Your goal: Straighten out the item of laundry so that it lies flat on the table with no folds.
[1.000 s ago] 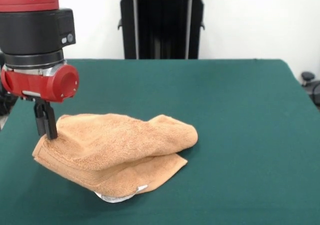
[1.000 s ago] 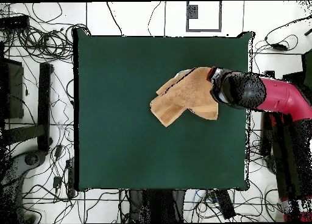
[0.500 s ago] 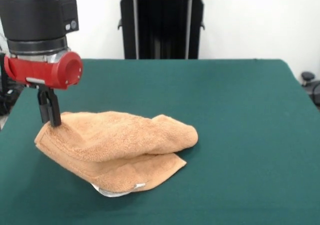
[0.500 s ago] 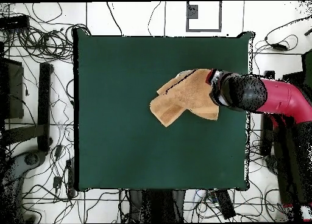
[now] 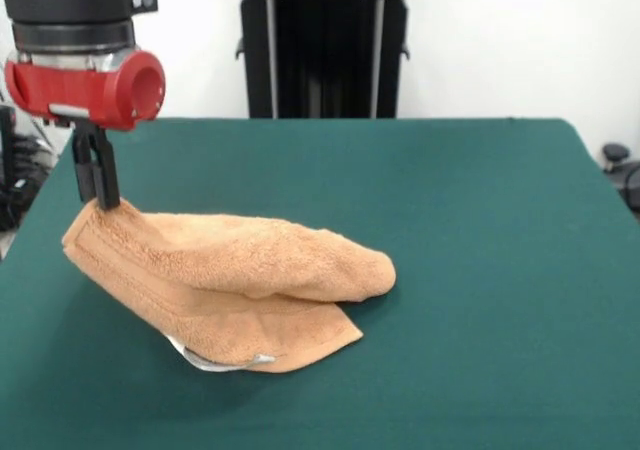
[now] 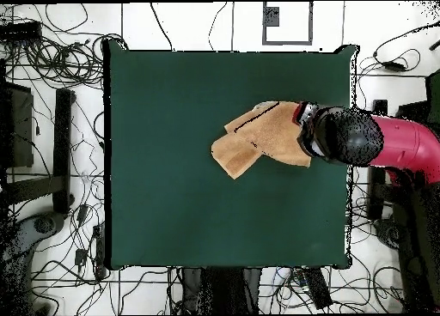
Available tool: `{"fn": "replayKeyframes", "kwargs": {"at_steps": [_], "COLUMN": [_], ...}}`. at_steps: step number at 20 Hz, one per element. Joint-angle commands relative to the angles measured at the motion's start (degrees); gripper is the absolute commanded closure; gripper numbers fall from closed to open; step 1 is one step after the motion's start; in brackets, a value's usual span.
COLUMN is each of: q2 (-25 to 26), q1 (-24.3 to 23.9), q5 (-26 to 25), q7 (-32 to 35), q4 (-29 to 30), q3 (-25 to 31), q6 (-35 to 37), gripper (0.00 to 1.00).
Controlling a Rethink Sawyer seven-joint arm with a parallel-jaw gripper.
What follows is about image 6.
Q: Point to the tan terry cloth towel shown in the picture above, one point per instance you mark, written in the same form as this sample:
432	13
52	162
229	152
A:
268	137

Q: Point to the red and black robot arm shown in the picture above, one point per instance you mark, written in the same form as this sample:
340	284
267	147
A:
402	144

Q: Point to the black flat device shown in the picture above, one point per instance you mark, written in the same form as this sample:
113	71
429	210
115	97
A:
20	31

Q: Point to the black power adapter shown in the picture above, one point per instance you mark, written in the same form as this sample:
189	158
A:
393	66

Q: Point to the grey wheeled floor base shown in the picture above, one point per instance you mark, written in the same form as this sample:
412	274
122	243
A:
44	224
386	232

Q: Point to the dark green table cloth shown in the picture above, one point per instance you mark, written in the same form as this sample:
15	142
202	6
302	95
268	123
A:
154	209

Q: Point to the black rectangular floor device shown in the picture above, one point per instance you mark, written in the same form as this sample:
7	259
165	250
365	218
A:
318	288

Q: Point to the black power strip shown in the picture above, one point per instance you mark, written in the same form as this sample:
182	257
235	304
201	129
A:
99	247

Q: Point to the small black adapter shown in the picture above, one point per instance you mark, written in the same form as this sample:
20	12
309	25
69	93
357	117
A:
80	257

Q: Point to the black box case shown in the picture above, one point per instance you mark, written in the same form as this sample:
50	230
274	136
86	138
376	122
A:
20	123

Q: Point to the black stand frame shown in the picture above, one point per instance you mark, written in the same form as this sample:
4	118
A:
62	140
376	195

